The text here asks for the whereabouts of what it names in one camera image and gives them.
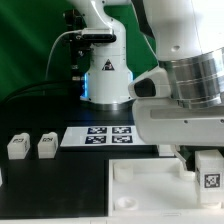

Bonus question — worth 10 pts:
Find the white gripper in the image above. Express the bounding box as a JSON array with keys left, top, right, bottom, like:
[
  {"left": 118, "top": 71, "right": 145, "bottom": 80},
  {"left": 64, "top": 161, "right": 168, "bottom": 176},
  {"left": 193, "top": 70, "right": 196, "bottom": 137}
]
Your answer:
[{"left": 132, "top": 98, "right": 224, "bottom": 166}]

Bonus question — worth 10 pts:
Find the white square tabletop tray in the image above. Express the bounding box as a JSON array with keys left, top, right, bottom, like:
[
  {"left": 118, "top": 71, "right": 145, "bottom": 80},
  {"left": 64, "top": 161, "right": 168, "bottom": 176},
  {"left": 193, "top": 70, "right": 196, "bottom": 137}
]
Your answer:
[{"left": 108, "top": 158, "right": 224, "bottom": 216}]

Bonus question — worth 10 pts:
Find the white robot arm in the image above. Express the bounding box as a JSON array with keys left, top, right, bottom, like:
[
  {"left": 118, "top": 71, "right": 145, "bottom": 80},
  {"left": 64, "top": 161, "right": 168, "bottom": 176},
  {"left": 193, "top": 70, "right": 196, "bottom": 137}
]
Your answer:
[{"left": 69, "top": 0, "right": 224, "bottom": 164}]

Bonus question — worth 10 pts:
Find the white marker tag sheet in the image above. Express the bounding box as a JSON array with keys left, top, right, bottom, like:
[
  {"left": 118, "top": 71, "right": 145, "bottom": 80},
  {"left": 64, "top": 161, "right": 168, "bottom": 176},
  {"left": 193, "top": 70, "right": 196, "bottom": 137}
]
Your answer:
[{"left": 61, "top": 125, "right": 144, "bottom": 147}]

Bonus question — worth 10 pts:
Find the white block left edge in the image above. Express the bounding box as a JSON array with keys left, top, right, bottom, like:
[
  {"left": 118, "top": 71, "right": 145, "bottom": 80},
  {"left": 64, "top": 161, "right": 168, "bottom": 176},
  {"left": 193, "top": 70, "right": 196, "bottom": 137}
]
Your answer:
[{"left": 0, "top": 169, "right": 3, "bottom": 187}]

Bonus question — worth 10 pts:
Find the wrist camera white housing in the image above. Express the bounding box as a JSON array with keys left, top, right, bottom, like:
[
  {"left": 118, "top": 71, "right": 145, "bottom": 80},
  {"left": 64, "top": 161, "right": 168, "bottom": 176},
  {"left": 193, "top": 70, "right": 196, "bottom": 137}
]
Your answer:
[{"left": 128, "top": 66, "right": 172, "bottom": 99}]

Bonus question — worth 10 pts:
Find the black cable bundle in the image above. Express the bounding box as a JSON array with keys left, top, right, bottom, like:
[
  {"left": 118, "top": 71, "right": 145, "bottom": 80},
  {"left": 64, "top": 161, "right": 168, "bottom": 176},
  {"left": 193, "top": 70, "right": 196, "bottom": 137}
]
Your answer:
[{"left": 0, "top": 79, "right": 84, "bottom": 105}]

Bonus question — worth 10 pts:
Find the black camera on stand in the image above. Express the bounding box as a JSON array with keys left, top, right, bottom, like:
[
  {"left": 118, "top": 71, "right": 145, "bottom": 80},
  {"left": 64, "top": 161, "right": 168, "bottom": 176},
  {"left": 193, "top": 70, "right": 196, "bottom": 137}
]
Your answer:
[{"left": 63, "top": 9, "right": 93, "bottom": 81}]

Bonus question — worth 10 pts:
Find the white camera cable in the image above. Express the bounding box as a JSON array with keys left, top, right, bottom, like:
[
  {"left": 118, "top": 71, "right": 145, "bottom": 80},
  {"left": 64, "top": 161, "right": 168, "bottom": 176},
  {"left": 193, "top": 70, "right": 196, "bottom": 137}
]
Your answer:
[{"left": 44, "top": 29, "right": 83, "bottom": 82}]

